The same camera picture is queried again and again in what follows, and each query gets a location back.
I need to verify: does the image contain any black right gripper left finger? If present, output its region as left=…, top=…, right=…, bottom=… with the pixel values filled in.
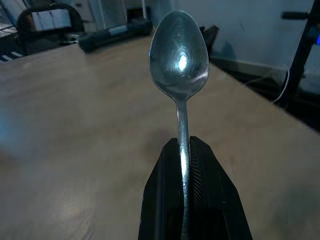
left=138, top=137, right=186, bottom=240

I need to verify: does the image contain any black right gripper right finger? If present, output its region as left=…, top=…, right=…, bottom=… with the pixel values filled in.
left=189, top=136, right=253, bottom=240

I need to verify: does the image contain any silver metal spoon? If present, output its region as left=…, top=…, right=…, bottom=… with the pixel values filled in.
left=149, top=9, right=210, bottom=240

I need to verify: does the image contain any black angular object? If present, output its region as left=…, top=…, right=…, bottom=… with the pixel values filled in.
left=203, top=24, right=221, bottom=58

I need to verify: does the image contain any long black case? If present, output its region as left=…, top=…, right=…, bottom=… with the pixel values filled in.
left=79, top=19, right=154, bottom=53

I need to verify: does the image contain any black metal stand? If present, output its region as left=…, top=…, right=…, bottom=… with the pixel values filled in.
left=281, top=0, right=320, bottom=108

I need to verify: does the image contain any black office chair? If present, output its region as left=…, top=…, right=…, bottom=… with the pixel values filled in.
left=16, top=4, right=86, bottom=55

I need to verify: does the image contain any thin white cable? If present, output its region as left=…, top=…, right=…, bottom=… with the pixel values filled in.
left=271, top=66, right=291, bottom=104

